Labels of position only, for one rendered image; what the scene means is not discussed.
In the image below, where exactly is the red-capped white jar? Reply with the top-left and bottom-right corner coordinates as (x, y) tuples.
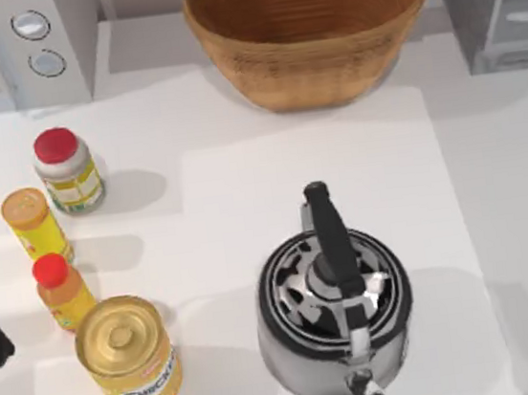
(30, 122), (110, 220)

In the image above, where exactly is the silver kettle with black handle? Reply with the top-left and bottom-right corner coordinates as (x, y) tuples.
(239, 170), (425, 395)

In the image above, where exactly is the round microwave knob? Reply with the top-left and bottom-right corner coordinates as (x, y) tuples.
(26, 46), (70, 80)
(9, 7), (54, 44)

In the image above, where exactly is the brown woven basket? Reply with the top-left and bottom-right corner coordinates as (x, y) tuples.
(181, 0), (441, 123)

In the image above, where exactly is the yellow bottle with orange cap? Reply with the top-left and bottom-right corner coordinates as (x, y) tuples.
(0, 183), (77, 272)

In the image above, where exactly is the orange bottle with red cap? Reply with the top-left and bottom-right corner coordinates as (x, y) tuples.
(30, 249), (101, 338)

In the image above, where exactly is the yellow can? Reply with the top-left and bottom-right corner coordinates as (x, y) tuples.
(69, 289), (187, 395)

